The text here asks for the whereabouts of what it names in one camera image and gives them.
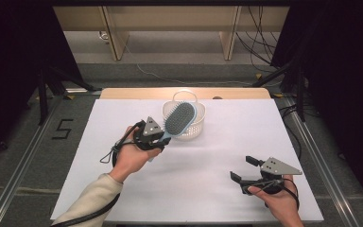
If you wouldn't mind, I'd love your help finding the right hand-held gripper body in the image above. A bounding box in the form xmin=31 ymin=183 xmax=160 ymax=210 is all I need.
xmin=241 ymin=156 xmax=303 ymax=196

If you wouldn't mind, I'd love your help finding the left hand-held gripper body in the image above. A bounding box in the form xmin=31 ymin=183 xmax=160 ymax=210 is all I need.
xmin=133 ymin=116 xmax=166 ymax=151

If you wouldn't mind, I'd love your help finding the light blue hairbrush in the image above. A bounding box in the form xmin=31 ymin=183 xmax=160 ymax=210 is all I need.
xmin=147 ymin=100 xmax=199 ymax=164

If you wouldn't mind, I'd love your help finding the white plastic basket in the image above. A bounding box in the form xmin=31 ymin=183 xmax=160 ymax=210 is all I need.
xmin=161 ymin=89 xmax=207 ymax=141

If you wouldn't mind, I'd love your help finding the person's left hand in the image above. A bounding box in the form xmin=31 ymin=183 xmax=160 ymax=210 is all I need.
xmin=108 ymin=126 xmax=163 ymax=183

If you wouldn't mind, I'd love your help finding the person's right hand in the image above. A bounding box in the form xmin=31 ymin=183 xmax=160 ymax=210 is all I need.
xmin=247 ymin=175 xmax=305 ymax=227

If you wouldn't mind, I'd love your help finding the black metal stand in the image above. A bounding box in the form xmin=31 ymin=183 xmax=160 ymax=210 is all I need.
xmin=251 ymin=60 xmax=307 ymax=123
xmin=37 ymin=64 xmax=102 ymax=126

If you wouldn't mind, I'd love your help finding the black curtain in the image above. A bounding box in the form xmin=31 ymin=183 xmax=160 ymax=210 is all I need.
xmin=0 ymin=0 xmax=84 ymax=166
xmin=270 ymin=0 xmax=363 ymax=217

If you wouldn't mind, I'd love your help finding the beige desk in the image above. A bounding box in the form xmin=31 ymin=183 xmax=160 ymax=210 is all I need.
xmin=53 ymin=5 xmax=290 ymax=61

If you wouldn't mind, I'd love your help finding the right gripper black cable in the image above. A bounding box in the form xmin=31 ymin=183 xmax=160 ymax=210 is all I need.
xmin=282 ymin=178 xmax=301 ymax=211

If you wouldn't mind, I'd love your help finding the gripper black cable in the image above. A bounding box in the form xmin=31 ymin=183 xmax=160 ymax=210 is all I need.
xmin=50 ymin=120 xmax=147 ymax=227
xmin=282 ymin=178 xmax=301 ymax=211

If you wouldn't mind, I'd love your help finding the black cable beside table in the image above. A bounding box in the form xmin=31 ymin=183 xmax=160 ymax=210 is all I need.
xmin=279 ymin=105 xmax=304 ymax=161

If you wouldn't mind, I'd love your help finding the aluminium floor rail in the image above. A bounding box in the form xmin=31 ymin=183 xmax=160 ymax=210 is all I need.
xmin=282 ymin=97 xmax=362 ymax=227
xmin=0 ymin=94 xmax=64 ymax=227

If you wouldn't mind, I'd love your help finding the white floor cable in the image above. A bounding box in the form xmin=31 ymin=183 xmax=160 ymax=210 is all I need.
xmin=98 ymin=30 xmax=282 ymax=88

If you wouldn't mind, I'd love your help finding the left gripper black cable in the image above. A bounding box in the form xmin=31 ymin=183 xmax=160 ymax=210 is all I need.
xmin=50 ymin=120 xmax=147 ymax=227

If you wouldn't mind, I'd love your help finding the bundle of black cables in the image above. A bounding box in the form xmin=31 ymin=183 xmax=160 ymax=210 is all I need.
xmin=235 ymin=5 xmax=282 ymax=74

